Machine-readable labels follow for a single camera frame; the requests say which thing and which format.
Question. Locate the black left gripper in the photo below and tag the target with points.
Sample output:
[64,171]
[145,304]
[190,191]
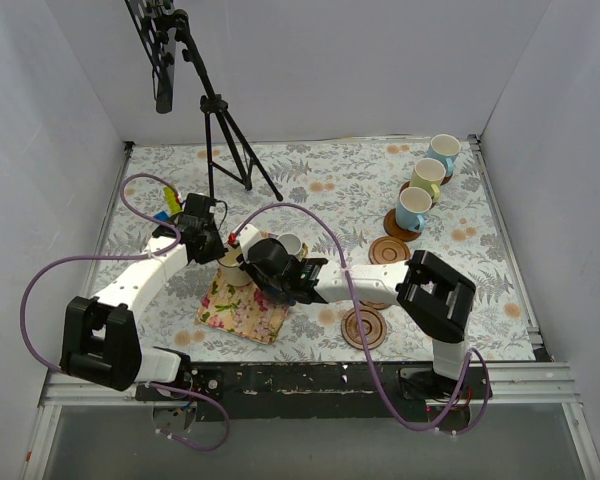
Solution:
[212,248]

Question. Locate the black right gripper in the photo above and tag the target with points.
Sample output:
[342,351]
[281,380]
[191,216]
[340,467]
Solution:
[259,279]

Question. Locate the cream enamel mug dark rim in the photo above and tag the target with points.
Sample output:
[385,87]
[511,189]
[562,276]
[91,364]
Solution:
[231,271]

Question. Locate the brown wooden coaster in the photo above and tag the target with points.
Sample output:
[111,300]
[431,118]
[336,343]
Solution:
[447,179]
[376,305]
[373,326]
[387,250]
[393,229]

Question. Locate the white mug blue handle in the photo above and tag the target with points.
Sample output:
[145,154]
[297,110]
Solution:
[412,206]

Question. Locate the white mug green handle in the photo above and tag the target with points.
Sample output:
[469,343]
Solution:
[428,174]

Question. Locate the white mug light blue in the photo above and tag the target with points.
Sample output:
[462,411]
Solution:
[444,148]

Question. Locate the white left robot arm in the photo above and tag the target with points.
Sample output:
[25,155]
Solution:
[100,338]

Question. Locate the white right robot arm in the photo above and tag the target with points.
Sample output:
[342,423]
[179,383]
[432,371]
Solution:
[435,296]

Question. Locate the small grey patterned cup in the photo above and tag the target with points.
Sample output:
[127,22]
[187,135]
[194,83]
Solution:
[291,243]

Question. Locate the colourful toy blocks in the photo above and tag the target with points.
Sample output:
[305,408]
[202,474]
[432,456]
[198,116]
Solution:
[173,205]

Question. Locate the floral serving tray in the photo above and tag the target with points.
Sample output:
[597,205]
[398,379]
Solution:
[241,310]

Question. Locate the floral table cloth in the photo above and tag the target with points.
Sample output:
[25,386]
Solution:
[334,196]

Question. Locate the black tripod stand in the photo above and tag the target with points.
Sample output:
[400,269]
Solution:
[212,104]

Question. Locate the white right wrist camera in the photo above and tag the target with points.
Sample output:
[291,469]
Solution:
[241,241]

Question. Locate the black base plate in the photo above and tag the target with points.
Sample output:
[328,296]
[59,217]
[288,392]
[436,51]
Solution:
[323,390]

